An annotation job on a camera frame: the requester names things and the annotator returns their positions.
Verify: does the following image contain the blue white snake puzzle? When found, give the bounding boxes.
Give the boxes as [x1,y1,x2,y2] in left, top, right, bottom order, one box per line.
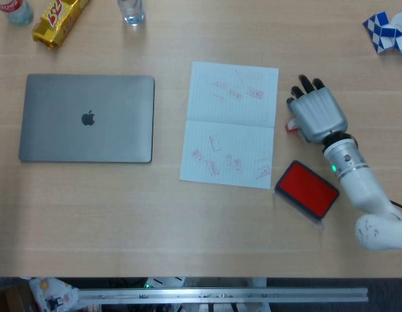
[362,11,402,58]

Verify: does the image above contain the red ink pad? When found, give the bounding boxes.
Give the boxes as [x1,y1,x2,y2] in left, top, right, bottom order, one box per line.
[273,160,340,230]

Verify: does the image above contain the white printed plastic bag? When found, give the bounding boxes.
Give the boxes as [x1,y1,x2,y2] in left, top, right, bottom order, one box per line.
[27,277,81,312]

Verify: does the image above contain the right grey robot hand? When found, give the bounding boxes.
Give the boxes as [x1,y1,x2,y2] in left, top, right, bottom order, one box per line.
[286,74,349,145]

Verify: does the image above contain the aluminium rail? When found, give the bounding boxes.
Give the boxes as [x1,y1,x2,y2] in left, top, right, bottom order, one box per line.
[75,287,369,306]

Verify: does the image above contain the red and white stamp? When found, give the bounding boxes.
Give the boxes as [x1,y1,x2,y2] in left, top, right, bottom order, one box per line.
[284,117,301,133]

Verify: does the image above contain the clear plastic water bottle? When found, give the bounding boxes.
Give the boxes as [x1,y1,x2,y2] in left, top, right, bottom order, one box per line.
[116,0,146,27]

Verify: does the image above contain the open lined notebook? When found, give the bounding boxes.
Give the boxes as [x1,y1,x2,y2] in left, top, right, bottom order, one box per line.
[179,61,280,190]

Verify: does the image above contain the plastic bottle with red label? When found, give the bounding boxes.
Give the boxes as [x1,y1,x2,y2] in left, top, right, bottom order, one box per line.
[0,0,34,26]

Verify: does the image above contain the grey closed laptop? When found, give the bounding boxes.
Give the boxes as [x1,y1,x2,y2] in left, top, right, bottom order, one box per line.
[18,73,155,164]

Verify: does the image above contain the gold snack packet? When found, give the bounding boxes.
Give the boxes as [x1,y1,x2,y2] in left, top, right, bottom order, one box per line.
[31,0,90,49]

